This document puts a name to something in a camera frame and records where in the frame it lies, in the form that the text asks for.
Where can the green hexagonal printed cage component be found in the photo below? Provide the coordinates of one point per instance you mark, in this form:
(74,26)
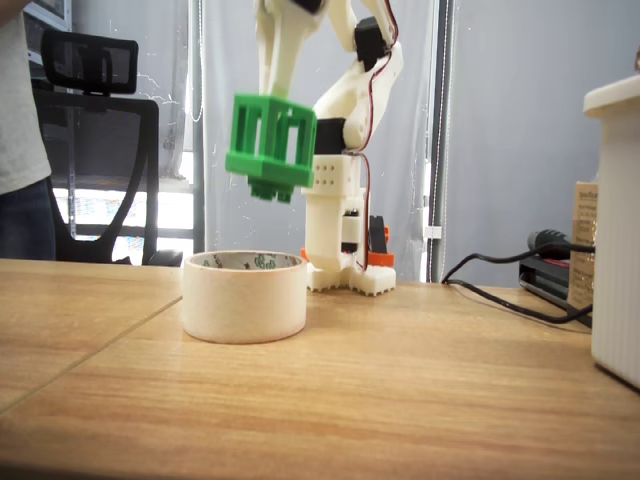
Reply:
(270,160)

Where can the black mesh office chair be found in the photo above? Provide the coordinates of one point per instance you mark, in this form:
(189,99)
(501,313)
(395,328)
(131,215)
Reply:
(100,125)

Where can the orange and black table clamp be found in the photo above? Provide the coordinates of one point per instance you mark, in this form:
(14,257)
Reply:
(379,240)

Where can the beige tape roll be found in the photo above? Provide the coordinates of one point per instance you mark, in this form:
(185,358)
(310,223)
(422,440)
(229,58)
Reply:
(245,305)

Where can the person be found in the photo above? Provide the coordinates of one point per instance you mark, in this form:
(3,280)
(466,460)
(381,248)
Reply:
(20,125)

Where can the black power plug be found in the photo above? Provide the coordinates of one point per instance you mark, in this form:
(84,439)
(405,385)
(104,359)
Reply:
(550,239)

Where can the black power supply unit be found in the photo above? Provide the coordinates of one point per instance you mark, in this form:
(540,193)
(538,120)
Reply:
(545,280)

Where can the brown cardboard box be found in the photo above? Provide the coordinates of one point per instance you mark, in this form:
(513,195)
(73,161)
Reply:
(582,240)

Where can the white ribbed container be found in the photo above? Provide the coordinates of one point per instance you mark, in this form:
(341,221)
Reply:
(620,225)

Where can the dark grey window post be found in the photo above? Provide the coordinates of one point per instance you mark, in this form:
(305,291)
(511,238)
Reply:
(442,125)

